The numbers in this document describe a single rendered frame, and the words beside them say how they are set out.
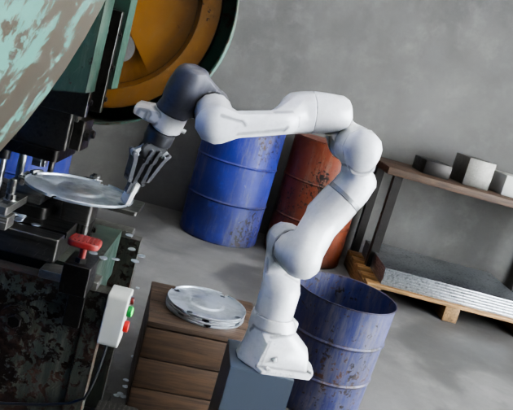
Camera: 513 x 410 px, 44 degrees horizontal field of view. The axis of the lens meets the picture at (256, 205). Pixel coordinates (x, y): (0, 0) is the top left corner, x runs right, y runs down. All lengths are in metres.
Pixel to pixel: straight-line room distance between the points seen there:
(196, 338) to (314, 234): 0.68
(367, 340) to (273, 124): 1.17
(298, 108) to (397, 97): 3.57
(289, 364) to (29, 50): 1.55
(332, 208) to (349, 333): 0.86
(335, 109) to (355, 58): 3.43
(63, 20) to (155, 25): 1.75
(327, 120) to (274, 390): 0.74
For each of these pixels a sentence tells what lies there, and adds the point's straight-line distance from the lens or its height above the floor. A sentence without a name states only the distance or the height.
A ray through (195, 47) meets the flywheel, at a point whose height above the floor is 1.23.
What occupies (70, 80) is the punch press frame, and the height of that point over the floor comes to 1.08.
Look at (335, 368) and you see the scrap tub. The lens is 2.52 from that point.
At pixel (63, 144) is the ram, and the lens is 1.71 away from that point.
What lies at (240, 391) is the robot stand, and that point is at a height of 0.39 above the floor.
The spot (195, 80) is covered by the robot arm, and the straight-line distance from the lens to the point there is 1.58.
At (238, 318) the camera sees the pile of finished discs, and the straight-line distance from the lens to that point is 2.31.
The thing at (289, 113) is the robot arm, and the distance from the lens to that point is 1.59.
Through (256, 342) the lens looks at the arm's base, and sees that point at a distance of 1.78.
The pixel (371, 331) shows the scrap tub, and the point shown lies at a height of 0.41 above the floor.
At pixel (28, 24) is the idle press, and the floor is 1.20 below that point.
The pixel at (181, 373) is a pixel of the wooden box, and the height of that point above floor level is 0.19.
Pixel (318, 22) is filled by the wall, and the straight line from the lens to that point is 5.06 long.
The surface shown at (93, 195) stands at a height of 0.79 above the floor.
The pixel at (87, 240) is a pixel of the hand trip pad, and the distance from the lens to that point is 1.47.
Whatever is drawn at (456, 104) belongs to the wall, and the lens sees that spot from 5.29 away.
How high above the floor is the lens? 1.21
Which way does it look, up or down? 11 degrees down
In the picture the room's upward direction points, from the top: 16 degrees clockwise
